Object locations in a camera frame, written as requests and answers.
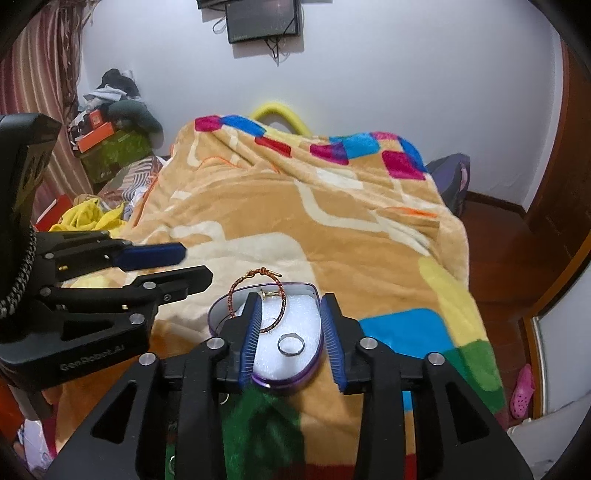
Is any brown beaded bracelet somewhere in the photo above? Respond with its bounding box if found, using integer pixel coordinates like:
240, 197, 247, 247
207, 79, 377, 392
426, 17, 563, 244
225, 267, 289, 334

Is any plain silver ring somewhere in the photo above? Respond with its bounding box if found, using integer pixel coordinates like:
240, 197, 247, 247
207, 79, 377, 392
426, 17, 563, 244
276, 332, 307, 358

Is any purple heart-shaped jewelry box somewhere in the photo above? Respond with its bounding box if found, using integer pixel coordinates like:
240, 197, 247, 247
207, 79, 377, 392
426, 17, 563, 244
207, 282, 322, 392

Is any red box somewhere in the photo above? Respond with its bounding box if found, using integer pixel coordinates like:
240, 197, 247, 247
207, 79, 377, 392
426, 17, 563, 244
34, 195, 73, 232

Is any pink croc shoe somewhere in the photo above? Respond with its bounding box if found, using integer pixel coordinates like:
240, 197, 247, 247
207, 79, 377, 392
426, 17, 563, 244
509, 364, 536, 420

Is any striped brown pillow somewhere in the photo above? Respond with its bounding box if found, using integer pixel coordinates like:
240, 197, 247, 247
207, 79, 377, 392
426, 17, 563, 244
98, 155, 167, 221

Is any green patterned cloth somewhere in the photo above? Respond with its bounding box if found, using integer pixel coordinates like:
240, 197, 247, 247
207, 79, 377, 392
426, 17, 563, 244
80, 130, 152, 184

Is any orange box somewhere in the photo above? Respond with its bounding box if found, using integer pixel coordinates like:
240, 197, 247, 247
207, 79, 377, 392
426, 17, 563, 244
76, 122, 115, 153

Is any pile of clothes and boxes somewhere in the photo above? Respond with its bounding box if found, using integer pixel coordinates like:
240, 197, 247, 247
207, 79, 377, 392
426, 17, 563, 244
67, 68, 164, 148

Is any striped brown curtain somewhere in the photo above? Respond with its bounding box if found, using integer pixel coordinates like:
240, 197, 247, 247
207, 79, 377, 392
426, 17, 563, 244
1, 1, 96, 217

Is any colourful patchwork fleece blanket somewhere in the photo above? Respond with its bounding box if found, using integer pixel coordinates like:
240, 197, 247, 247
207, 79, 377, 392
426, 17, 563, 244
43, 114, 509, 480

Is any yellow curved headboard tube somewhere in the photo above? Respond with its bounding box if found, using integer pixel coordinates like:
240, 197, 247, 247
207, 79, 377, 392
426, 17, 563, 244
249, 101, 314, 137

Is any brown wooden door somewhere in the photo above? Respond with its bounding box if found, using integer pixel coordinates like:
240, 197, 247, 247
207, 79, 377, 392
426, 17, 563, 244
525, 44, 590, 283

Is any grey purple bag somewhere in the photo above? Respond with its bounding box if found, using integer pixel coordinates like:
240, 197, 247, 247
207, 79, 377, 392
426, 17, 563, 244
427, 153, 471, 217

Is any small wall monitor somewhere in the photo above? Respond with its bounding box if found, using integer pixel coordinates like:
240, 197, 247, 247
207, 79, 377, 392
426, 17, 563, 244
225, 0, 301, 44

